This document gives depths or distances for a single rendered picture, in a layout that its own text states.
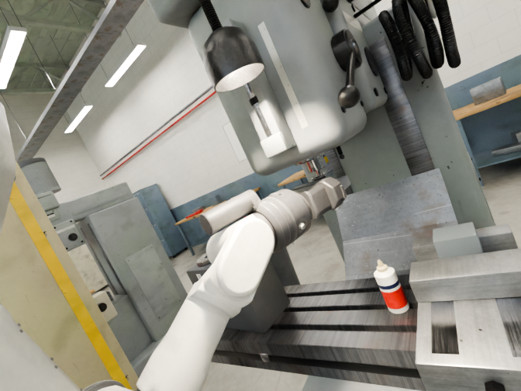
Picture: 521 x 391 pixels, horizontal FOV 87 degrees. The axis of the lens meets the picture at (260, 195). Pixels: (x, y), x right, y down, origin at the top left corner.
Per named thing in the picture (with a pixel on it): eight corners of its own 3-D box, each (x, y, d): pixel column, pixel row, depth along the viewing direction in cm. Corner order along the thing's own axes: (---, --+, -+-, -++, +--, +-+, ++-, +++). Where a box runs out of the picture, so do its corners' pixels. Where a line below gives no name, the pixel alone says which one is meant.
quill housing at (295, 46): (352, 141, 41) (262, -76, 37) (250, 183, 53) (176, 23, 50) (375, 125, 56) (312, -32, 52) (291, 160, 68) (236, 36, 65)
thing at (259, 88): (287, 150, 42) (228, 17, 40) (267, 158, 45) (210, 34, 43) (297, 144, 46) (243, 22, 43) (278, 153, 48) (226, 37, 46)
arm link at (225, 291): (283, 232, 40) (243, 326, 33) (254, 241, 47) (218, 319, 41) (247, 207, 38) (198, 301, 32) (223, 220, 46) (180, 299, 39)
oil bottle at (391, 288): (408, 314, 52) (388, 264, 51) (387, 314, 55) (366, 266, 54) (410, 300, 56) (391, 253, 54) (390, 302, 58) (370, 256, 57)
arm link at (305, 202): (334, 164, 48) (288, 191, 41) (355, 214, 49) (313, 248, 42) (288, 179, 58) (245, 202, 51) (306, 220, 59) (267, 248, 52)
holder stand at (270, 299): (265, 334, 66) (229, 261, 64) (213, 326, 82) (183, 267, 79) (291, 302, 75) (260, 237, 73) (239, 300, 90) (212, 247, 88)
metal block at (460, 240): (489, 268, 43) (477, 235, 42) (445, 273, 46) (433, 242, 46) (484, 252, 47) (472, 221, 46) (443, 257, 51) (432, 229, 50)
